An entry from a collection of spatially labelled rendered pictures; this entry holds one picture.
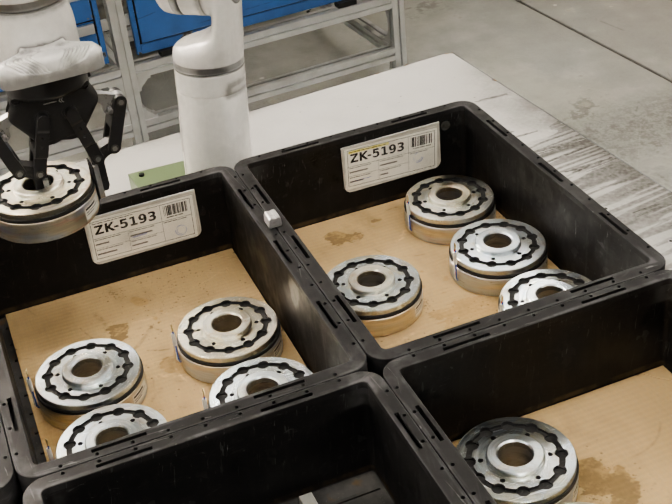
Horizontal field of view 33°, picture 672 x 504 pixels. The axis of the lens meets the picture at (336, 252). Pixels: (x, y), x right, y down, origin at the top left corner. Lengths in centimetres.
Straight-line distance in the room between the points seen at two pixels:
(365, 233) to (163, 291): 24
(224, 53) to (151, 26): 170
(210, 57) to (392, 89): 55
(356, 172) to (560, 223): 26
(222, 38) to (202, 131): 13
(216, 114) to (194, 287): 31
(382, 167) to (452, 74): 65
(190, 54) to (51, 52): 47
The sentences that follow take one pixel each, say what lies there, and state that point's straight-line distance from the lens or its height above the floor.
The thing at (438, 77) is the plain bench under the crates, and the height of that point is 70.
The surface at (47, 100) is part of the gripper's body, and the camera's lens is 106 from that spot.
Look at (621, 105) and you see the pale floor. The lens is 341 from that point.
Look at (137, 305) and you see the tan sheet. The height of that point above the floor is 83.
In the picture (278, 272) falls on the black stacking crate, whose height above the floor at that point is 90.
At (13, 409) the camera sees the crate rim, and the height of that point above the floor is 92.
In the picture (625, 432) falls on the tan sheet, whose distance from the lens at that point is 105.
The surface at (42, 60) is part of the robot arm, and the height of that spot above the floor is 116.
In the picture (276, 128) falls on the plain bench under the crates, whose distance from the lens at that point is 184.
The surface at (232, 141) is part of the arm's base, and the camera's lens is 151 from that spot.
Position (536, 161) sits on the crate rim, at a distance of 123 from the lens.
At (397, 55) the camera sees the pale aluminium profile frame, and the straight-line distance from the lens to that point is 348.
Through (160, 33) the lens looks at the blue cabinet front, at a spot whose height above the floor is 37.
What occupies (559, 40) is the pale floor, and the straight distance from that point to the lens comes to 382.
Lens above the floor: 154
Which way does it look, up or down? 34 degrees down
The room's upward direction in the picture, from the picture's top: 6 degrees counter-clockwise
